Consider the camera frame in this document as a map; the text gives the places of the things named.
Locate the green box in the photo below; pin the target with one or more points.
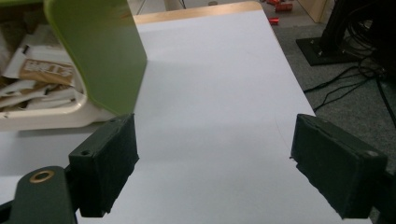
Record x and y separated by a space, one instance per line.
102 53

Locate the white box base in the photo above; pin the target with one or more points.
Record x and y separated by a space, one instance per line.
46 116

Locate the black stand with base plate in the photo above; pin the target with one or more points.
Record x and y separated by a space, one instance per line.
336 46

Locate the pile of paper packets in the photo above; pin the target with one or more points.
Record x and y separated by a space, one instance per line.
37 77

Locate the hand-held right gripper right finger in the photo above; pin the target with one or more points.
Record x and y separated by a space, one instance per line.
336 168

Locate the beige wooden cabinet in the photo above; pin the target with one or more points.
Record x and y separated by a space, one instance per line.
314 9

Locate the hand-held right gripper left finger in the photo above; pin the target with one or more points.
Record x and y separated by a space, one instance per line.
102 168

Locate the small brown round object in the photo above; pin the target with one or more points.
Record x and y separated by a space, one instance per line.
213 3

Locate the red can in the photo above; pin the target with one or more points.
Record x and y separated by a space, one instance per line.
273 21
283 7
272 2

